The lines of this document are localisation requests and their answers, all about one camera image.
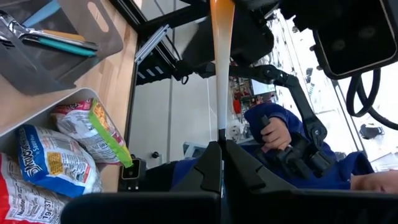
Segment small black table-level camera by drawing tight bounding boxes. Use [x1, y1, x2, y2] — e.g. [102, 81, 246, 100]
[118, 157, 147, 192]

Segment spoon with orange handle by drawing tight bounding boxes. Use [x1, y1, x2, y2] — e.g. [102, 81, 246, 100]
[210, 0, 236, 144]

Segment pale grey bin with handle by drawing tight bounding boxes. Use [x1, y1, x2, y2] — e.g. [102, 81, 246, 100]
[0, 87, 105, 224]

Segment silver frame bracket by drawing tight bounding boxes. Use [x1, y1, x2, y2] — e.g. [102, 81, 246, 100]
[134, 24, 171, 65]

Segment red ramen packet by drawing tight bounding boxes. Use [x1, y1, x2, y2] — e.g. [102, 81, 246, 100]
[0, 152, 71, 224]

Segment storage shelves with goods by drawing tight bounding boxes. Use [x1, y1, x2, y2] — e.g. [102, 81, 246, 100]
[229, 77, 278, 116]

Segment person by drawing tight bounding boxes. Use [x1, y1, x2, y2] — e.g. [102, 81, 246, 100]
[172, 102, 398, 194]

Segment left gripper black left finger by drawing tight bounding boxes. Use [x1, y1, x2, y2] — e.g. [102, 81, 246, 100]
[60, 141, 223, 224]

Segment black aluminium table frame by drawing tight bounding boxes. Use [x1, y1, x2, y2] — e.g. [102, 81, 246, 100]
[108, 0, 215, 150]

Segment dark grey translucent bin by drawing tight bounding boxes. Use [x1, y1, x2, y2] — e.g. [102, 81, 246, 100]
[0, 0, 124, 96]

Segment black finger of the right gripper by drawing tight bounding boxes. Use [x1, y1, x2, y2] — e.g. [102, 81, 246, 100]
[182, 0, 275, 73]
[312, 0, 398, 80]

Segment spoon with grey-blue handle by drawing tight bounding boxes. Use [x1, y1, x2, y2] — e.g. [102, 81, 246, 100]
[21, 0, 62, 28]

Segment silver spoon green handle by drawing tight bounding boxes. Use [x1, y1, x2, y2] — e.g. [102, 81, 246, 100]
[0, 12, 98, 58]

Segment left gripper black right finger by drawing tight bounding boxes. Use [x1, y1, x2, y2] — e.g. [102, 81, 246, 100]
[223, 139, 398, 224]

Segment green pink ramen packet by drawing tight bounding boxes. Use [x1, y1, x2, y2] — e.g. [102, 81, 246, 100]
[51, 98, 134, 169]

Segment spoon with wooden handle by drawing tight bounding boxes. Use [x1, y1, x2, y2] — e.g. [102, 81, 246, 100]
[42, 29, 86, 43]

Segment blue ramen packet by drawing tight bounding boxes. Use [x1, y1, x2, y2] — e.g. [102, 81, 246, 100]
[16, 124, 103, 198]

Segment right arm black wrist cable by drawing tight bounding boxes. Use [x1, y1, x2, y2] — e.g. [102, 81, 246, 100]
[346, 68, 398, 131]

